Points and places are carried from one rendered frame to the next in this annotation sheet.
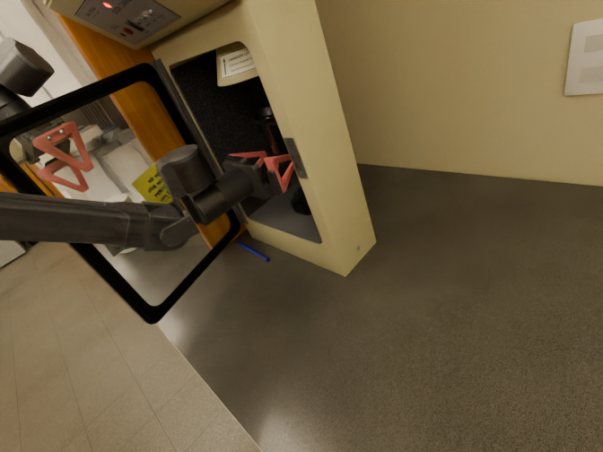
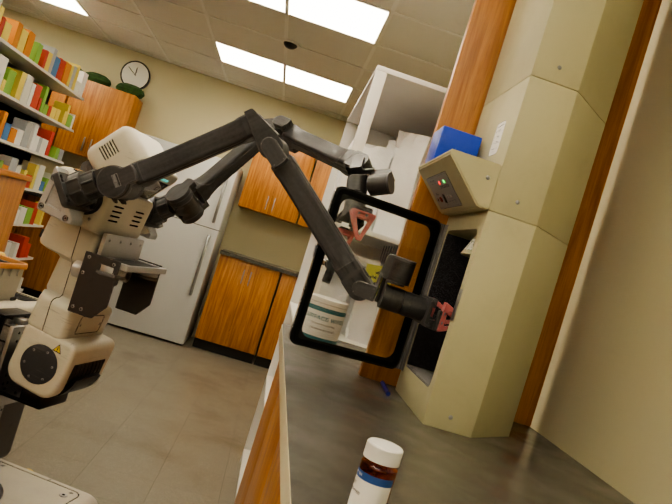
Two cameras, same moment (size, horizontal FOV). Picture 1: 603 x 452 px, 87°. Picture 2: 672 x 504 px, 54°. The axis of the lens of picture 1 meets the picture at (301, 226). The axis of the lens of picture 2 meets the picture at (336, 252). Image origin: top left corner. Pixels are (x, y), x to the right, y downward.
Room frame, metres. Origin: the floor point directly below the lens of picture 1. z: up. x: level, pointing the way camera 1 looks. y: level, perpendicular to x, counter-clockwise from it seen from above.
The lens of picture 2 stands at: (-0.90, -0.44, 1.21)
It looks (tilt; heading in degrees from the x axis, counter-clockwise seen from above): 1 degrees up; 28
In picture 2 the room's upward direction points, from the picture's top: 17 degrees clockwise
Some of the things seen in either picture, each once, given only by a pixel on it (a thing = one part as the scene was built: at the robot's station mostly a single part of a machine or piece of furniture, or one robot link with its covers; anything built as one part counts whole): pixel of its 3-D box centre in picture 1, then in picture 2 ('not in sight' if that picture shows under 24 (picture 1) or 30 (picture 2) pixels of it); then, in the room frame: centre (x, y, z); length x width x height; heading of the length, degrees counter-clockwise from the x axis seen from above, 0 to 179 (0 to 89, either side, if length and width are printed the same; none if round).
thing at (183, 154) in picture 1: (178, 193); (383, 277); (0.49, 0.16, 1.21); 0.12 x 0.09 x 0.11; 112
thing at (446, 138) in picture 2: not in sight; (452, 152); (0.62, 0.14, 1.55); 0.10 x 0.10 x 0.09; 33
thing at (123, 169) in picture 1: (150, 197); (367, 279); (0.58, 0.24, 1.19); 0.30 x 0.01 x 0.40; 139
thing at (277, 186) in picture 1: (275, 168); (448, 318); (0.55, 0.00, 1.16); 0.09 x 0.07 x 0.07; 123
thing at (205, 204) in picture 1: (205, 201); (392, 296); (0.50, 0.13, 1.17); 0.07 x 0.06 x 0.07; 123
